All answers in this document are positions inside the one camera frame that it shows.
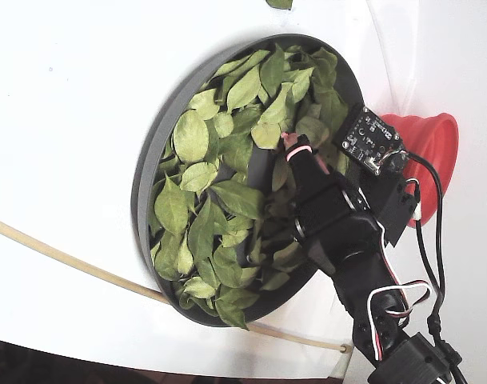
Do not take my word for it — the grey round shallow bowl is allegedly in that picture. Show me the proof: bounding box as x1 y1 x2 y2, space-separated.
130 33 366 329

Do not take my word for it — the short white servo wire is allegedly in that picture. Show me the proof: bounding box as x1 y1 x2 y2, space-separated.
405 177 425 226

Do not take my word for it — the camera circuit board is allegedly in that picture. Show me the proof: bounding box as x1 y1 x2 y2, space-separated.
331 104 411 178

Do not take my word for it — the white red black servo wire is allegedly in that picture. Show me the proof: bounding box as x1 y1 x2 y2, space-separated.
365 218 433 361

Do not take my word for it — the pile of green leaves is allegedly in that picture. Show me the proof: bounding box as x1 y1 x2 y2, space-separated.
148 42 350 331

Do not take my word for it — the red collapsible silicone cup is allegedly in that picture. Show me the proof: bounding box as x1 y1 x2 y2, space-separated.
377 113 460 230

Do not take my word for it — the beige flexible tube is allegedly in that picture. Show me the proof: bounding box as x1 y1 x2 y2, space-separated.
0 214 354 355

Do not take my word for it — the black cable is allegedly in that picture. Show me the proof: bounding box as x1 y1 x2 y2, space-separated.
405 153 464 384
415 222 448 384

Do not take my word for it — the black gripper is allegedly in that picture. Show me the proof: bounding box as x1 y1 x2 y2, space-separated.
280 131 423 257

